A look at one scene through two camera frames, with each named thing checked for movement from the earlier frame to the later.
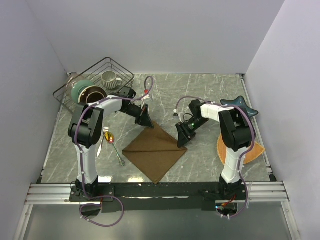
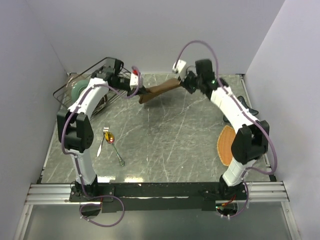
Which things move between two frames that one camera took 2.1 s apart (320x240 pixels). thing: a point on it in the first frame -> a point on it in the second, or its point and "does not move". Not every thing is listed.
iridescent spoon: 110,139 does not move
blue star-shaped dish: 240,102 does not move
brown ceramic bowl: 91,94 does not move
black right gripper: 184,134 -> 184,82
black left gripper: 145,120 -> 142,90
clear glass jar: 71,79 does not move
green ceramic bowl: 78,86 does not move
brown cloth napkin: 155,151 -> 151,91
